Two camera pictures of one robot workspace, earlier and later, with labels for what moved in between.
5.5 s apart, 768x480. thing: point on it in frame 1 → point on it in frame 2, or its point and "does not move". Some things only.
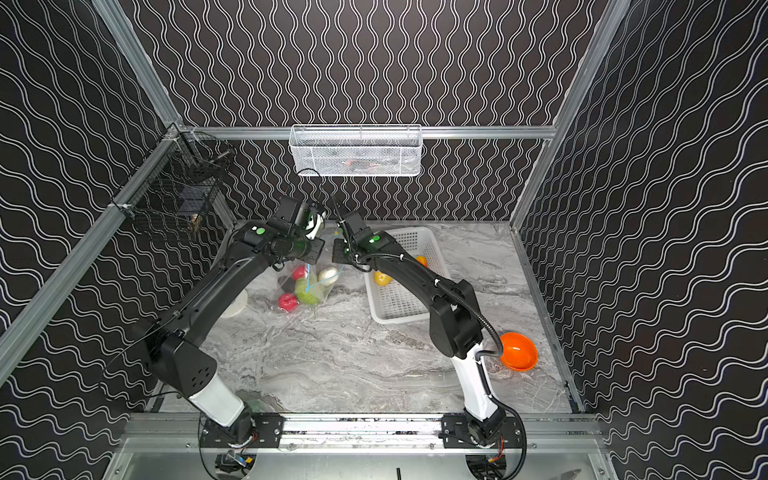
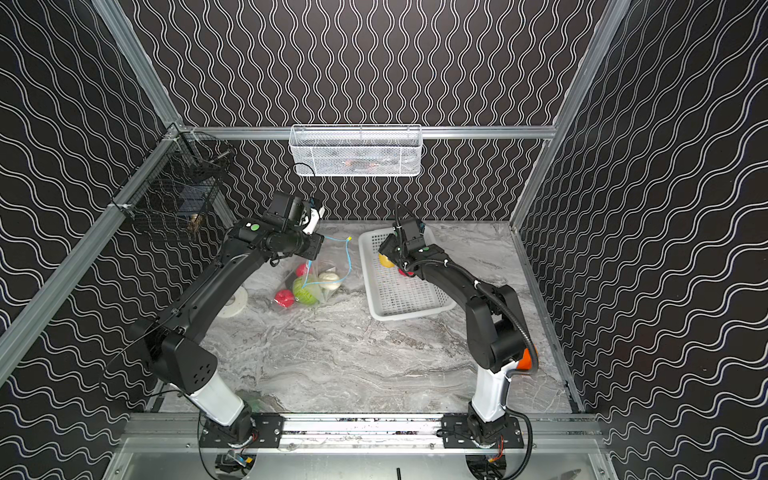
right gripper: (346, 249) → (393, 250)
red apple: (287, 302) does not move
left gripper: (306, 248) does not move
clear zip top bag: (308, 284) does not move
